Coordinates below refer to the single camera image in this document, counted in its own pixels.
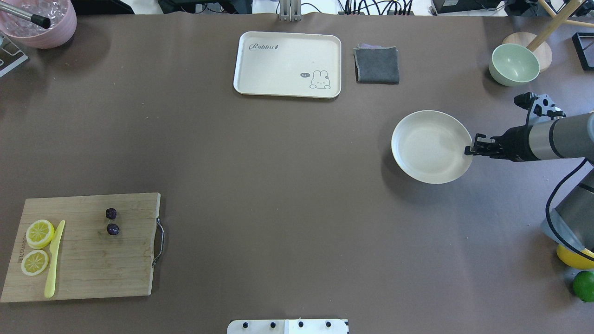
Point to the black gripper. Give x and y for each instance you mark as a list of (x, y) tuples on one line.
[(516, 143)]

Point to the cream round plate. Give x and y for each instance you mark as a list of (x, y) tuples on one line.
[(429, 146)]

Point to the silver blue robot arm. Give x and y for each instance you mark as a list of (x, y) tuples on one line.
[(571, 222)]

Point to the cream rabbit tray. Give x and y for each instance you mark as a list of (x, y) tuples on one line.
[(288, 64)]

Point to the grey folded cloth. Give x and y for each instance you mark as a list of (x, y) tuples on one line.
[(377, 64)]

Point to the whole yellow lemon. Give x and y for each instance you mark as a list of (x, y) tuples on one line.
[(573, 259)]

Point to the green lime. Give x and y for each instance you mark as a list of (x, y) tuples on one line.
[(583, 286)]

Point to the bamboo cutting board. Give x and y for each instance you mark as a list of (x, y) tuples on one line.
[(91, 262)]

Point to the yellow plastic knife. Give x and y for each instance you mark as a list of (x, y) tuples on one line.
[(51, 280)]

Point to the black metal muddler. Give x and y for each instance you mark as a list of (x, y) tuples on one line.
[(38, 20)]

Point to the pink bowl with ice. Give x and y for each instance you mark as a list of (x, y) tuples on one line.
[(63, 23)]

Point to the white cup rack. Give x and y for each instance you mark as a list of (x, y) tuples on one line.
[(11, 55)]

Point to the aluminium frame post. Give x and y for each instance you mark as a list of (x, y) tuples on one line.
[(289, 10)]

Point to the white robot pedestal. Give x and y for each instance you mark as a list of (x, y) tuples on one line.
[(289, 326)]

